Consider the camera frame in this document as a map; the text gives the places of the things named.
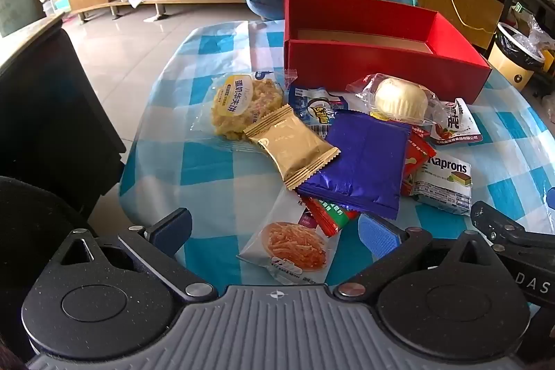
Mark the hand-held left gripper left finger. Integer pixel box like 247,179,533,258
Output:
62,208,217,304

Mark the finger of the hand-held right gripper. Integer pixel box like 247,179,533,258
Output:
470,201,555,253

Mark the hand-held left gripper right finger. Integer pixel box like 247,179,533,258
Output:
334,214,495,302

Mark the red green snack packet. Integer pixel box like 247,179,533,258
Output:
301,197,360,238

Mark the white layered cake packet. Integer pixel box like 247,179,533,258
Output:
412,155,473,215

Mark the purple foil snack packet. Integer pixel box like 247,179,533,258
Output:
296,110,412,220

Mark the red yellow gummy packet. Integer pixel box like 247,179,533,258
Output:
401,129,436,197

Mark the white spicy strip packet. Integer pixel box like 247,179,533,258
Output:
236,188,332,285

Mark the white strawberry print packet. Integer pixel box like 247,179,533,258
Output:
427,98,485,145

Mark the gold foil snack packet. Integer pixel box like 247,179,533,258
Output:
243,104,341,191

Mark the clear round pastry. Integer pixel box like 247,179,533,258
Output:
347,73,447,126

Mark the clear waffle cake packet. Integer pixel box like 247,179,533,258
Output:
197,71,289,145

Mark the blue white coconut packet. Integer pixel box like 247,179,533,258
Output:
286,69,350,134

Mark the red cardboard box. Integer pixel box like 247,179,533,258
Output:
284,0,493,105

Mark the yellow trash bin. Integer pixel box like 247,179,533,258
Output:
488,21,547,91

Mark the black chair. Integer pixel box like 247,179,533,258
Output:
0,12,126,219

